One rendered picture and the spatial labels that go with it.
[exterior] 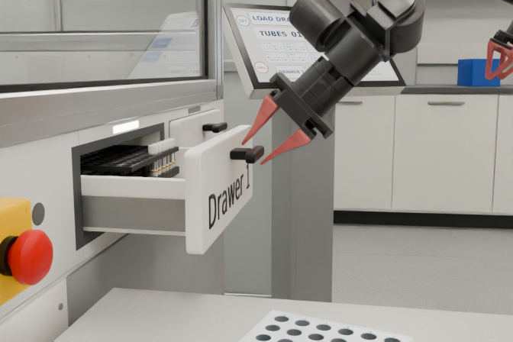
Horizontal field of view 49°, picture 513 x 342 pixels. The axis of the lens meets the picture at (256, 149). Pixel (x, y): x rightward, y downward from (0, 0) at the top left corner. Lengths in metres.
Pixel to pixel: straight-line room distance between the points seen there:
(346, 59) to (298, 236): 1.10
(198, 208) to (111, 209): 0.10
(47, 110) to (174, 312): 0.24
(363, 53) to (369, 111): 2.95
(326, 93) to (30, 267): 0.41
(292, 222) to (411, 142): 2.07
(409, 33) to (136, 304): 0.45
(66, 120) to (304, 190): 1.19
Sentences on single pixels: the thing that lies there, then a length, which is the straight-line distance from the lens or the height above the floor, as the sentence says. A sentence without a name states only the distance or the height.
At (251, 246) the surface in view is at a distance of 2.49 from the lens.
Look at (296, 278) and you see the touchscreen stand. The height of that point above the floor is 0.38.
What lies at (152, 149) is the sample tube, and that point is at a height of 0.91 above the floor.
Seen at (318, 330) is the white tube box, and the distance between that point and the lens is 0.49.
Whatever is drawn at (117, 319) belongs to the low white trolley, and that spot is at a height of 0.76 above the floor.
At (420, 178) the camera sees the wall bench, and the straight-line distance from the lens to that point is 3.74.
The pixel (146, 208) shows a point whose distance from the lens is 0.63.
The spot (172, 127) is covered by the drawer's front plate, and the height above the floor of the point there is 0.92.
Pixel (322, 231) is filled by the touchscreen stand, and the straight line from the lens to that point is 1.79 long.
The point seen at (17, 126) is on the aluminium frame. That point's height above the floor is 0.96.
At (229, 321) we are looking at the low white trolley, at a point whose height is 0.76.
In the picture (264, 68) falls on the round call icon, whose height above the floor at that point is 1.01.
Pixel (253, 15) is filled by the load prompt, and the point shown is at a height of 1.16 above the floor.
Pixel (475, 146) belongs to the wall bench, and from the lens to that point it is 3.77.
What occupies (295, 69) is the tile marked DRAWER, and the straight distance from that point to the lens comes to 1.58.
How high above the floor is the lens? 1.01
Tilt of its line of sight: 8 degrees down
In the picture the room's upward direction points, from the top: straight up
